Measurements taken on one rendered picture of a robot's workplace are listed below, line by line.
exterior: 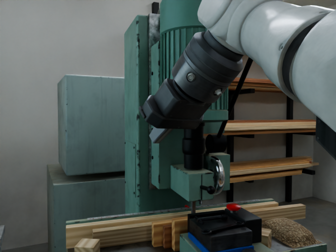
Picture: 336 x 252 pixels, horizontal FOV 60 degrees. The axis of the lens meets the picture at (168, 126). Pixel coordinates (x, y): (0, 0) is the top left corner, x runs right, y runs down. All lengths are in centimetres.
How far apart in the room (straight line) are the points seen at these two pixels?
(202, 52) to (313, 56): 23
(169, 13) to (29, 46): 236
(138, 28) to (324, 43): 77
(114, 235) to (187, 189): 21
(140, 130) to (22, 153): 215
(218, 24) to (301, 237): 60
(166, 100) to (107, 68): 262
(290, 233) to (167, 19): 60
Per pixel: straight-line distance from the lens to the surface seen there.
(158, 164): 83
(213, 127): 98
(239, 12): 34
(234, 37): 34
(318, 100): 21
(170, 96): 45
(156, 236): 74
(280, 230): 83
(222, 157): 98
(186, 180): 73
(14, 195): 304
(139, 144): 91
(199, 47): 42
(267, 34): 27
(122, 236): 76
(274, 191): 432
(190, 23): 71
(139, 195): 94
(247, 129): 313
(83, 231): 76
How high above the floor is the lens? 121
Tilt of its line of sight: 2 degrees down
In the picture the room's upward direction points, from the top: straight up
